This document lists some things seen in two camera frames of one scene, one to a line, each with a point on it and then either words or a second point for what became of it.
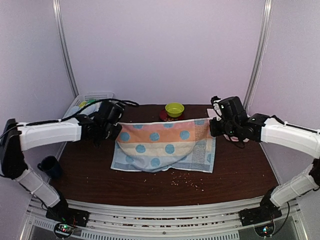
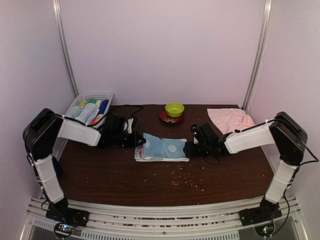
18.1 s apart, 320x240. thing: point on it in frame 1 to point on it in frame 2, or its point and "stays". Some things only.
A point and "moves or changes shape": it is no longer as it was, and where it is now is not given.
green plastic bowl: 174,109 stays
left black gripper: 113,136 to 134,142
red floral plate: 164,116 stays
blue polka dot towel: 155,146 moves or changes shape
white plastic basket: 84,97 stays
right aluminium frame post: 263,41 stays
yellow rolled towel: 82,104 stays
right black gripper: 215,131 to 189,151
